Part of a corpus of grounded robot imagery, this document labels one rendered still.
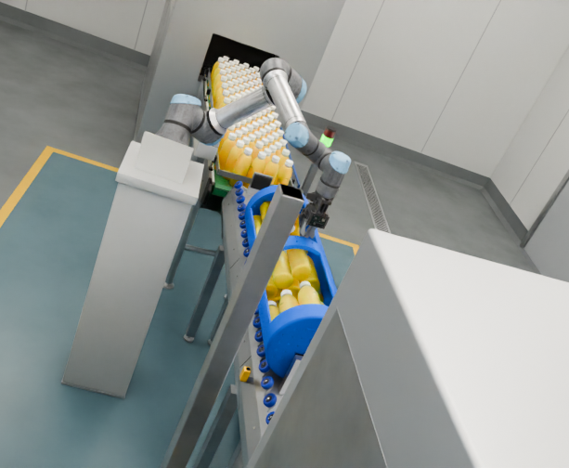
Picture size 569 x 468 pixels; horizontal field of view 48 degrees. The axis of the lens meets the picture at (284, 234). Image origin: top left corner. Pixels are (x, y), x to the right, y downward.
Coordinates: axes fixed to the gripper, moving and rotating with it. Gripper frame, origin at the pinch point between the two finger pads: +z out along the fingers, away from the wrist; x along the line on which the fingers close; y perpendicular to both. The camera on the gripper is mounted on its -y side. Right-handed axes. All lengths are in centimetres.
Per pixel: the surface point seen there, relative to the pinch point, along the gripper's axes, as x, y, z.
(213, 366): -35, 69, 9
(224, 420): -7, 25, 75
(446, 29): 233, -475, -28
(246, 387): -13, 45, 37
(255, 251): -36, 68, -30
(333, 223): 121, -261, 124
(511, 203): 360, -388, 106
